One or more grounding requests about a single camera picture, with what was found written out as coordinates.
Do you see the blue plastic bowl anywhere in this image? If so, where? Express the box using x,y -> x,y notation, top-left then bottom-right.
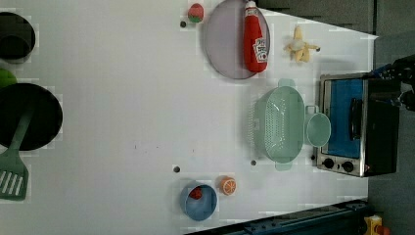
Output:
179,181 -> 218,221

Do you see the small red toy fruit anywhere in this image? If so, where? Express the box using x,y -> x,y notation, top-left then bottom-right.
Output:
190,187 -> 203,200

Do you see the mint green plastic strainer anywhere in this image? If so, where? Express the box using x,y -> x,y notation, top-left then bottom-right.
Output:
252,78 -> 305,171

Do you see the black cylindrical pot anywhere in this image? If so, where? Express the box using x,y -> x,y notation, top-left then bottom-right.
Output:
0,12 -> 36,61

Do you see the mint green plastic cup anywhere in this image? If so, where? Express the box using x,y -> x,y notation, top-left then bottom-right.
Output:
304,106 -> 331,147

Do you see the toy orange half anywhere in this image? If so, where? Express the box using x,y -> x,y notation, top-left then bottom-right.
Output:
219,176 -> 237,196

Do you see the round grey plate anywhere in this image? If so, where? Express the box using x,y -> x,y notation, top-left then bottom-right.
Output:
204,0 -> 270,79

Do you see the peeled toy banana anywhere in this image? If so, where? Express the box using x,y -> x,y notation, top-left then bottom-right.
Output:
285,25 -> 321,63

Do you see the yellow and red emergency button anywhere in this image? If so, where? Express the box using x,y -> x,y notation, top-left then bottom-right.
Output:
364,215 -> 391,235

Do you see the red ketchup bottle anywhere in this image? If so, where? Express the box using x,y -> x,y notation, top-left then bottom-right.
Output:
243,0 -> 268,72

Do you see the toy strawberry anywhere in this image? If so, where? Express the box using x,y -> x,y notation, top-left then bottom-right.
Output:
188,3 -> 205,24

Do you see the black and silver toaster oven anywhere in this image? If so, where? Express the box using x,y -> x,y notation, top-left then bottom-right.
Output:
316,73 -> 400,177

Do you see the lime green round object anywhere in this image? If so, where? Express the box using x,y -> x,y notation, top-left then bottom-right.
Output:
0,69 -> 17,89

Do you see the green plastic slotted spatula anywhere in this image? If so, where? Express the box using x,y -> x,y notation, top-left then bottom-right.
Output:
0,107 -> 34,202

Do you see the large black round pan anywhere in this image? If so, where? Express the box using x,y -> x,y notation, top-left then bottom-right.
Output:
0,83 -> 63,151

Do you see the blue metal table frame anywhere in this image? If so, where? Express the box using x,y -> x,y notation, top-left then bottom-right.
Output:
186,200 -> 374,235

